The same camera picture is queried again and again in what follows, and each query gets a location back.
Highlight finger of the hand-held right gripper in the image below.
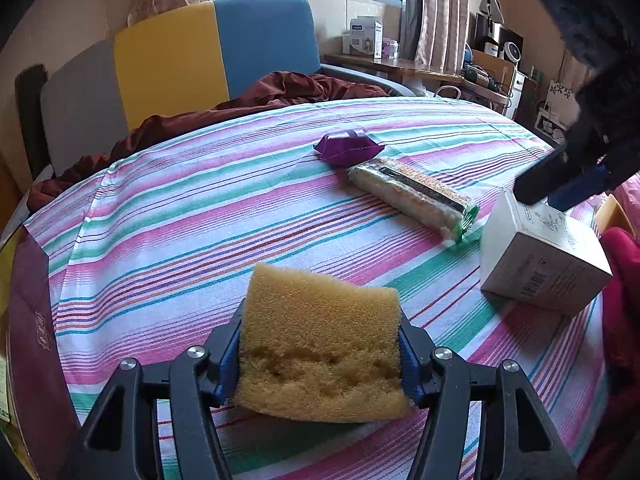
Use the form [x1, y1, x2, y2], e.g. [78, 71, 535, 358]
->
[547, 165, 609, 213]
[515, 145, 582, 207]

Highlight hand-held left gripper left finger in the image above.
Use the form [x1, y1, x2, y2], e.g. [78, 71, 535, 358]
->
[60, 300, 246, 480]

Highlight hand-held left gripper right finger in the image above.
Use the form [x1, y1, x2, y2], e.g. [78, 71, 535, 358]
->
[397, 312, 581, 480]

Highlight white carton box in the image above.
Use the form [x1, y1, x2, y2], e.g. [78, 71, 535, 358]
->
[480, 187, 613, 316]

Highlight yellow sponge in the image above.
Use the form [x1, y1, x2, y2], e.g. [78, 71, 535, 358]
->
[232, 262, 413, 421]

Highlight gold-lined maroon gift box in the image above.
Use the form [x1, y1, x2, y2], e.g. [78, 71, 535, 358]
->
[0, 227, 83, 480]

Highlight white flower-print bag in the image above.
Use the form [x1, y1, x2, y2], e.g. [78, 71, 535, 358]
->
[546, 80, 581, 131]

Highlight cardboard box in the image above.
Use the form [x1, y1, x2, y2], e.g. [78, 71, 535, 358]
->
[469, 50, 517, 92]

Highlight black and silver appliance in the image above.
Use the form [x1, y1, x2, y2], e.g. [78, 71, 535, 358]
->
[472, 0, 526, 63]

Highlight clear-wrapped biscuit packet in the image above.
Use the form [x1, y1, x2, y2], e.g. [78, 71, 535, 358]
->
[348, 156, 481, 246]

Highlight striped bed sheet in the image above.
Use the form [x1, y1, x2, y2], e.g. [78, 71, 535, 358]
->
[25, 97, 616, 480]

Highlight wooden desk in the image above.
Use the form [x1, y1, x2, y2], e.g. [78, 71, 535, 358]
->
[324, 52, 463, 96]

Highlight purple packet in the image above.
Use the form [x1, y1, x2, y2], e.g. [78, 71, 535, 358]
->
[313, 129, 386, 168]

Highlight white printed appliance box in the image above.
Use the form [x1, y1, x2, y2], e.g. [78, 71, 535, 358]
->
[342, 16, 384, 59]

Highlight dark red blanket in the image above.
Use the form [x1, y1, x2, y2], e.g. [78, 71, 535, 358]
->
[27, 71, 396, 211]

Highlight grey yellow blue headboard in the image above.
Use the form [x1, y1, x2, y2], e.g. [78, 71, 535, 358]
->
[40, 0, 323, 176]

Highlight dark brown board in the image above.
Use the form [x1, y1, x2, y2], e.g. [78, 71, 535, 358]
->
[15, 62, 51, 181]

